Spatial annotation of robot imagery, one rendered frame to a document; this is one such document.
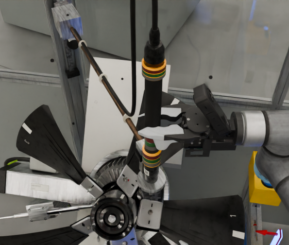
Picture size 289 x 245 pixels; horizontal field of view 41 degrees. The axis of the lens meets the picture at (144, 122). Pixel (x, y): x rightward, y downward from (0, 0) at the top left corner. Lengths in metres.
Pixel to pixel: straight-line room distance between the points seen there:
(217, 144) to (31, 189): 0.66
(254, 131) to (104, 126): 0.61
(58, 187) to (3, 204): 1.42
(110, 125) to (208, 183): 1.02
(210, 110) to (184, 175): 1.40
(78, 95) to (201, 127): 0.91
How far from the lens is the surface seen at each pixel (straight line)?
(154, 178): 0.93
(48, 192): 1.26
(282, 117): 0.83
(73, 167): 1.07
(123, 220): 1.04
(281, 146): 0.85
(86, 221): 1.11
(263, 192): 1.35
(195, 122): 0.79
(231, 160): 2.00
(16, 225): 2.54
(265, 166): 0.90
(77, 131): 1.78
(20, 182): 1.29
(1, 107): 2.07
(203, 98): 0.73
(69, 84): 1.59
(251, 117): 0.81
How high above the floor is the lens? 2.14
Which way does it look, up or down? 47 degrees down
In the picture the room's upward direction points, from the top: straight up
